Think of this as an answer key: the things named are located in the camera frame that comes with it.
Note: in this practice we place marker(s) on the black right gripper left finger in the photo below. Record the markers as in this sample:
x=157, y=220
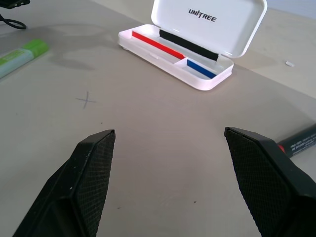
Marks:
x=81, y=187

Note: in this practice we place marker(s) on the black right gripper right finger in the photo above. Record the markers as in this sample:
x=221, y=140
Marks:
x=269, y=182

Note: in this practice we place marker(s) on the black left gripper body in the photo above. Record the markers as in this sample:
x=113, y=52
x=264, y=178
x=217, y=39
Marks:
x=12, y=3

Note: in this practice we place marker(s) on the black marker pen red band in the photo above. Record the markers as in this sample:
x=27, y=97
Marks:
x=301, y=143

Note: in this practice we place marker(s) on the green translucent highlighter pen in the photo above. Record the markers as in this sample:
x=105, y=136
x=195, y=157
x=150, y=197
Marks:
x=24, y=53

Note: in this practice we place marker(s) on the white rectangular box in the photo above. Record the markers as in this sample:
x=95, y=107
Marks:
x=209, y=37

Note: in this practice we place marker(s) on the small white scrap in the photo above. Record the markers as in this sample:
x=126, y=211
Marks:
x=289, y=63

